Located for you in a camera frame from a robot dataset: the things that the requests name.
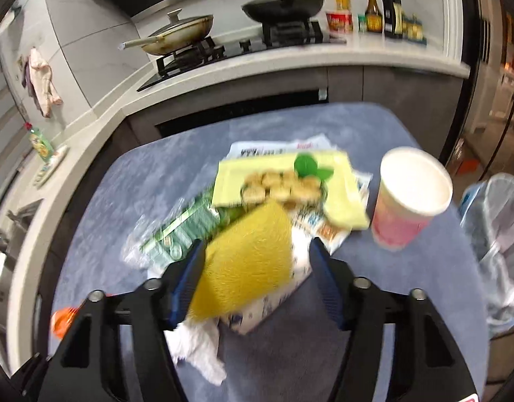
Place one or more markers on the small printed sachet wrapper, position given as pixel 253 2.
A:
pixel 319 230

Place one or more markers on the yellow textured sponge cloth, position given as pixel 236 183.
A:
pixel 244 259

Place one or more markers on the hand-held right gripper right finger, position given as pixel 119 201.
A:
pixel 324 276

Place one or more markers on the green striped snack packet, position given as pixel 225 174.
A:
pixel 185 226

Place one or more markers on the hanging white pink towel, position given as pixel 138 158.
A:
pixel 41 79

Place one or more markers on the yellow cookie snack package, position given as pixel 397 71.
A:
pixel 257 167

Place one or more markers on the orange plastic wrapper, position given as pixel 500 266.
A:
pixel 62 322

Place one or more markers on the glass sliding door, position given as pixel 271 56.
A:
pixel 491 71

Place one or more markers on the frying pan with glass lid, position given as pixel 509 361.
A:
pixel 181 31

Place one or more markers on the trash bin with white liner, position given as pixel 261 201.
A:
pixel 491 226

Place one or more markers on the condiment jar set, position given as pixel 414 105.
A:
pixel 414 29

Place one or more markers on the black gas stove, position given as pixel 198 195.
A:
pixel 240 48

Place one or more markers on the red instant noodle bowl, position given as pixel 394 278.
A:
pixel 340 21

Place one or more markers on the black wok with lid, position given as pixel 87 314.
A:
pixel 282 6

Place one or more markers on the blue table cloth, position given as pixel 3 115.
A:
pixel 290 356

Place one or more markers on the white and blue printed bag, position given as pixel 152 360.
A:
pixel 257 314

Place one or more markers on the green dish soap bottle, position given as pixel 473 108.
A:
pixel 41 144

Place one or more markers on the white tissue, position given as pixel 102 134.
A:
pixel 194 343

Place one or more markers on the white and pink paper cup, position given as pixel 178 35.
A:
pixel 407 188

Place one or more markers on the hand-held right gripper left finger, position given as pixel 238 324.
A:
pixel 185 284

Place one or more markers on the dark soy sauce bottle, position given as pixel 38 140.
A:
pixel 392 16

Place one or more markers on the steel sink with faucet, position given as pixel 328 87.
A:
pixel 13 226

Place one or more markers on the yellow noodle packet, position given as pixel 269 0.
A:
pixel 342 0

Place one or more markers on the brown sauce bottle yellow cap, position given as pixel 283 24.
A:
pixel 373 16

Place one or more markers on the grey kitchen cabinet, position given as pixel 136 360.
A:
pixel 407 92

